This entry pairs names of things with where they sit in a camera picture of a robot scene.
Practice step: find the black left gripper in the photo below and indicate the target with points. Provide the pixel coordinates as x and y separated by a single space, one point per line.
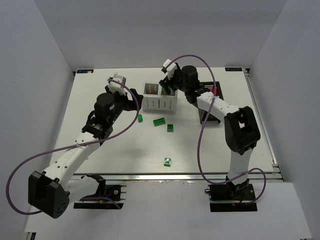
127 100

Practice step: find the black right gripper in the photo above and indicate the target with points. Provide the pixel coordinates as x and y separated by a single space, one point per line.
169 81

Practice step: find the red and lime brick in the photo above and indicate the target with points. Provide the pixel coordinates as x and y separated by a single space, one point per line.
214 90

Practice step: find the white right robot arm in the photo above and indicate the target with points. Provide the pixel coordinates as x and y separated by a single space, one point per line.
240 126

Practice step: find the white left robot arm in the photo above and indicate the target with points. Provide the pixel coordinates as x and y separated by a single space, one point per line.
51 191

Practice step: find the white slotted two-bin container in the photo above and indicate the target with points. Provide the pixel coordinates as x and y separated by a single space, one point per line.
155 99

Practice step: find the small dark green brick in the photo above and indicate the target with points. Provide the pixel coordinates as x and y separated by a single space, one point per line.
140 118

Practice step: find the green 2x2 brick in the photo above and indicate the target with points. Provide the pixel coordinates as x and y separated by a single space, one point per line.
170 128

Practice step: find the dark logo sticker right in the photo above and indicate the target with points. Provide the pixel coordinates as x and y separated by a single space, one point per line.
233 69

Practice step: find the dark logo sticker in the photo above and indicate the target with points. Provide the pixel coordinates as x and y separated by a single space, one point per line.
84 71
233 69

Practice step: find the dark logo sticker left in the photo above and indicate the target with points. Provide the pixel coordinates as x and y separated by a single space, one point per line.
84 71

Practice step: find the light green printed brick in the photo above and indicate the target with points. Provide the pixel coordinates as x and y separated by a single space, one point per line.
167 162

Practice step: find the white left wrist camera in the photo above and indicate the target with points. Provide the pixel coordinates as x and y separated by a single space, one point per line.
115 84

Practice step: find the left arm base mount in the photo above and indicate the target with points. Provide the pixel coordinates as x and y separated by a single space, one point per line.
105 196

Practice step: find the aluminium table rail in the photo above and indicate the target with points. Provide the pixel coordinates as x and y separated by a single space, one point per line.
255 176

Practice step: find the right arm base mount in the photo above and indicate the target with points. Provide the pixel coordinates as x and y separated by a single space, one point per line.
223 200

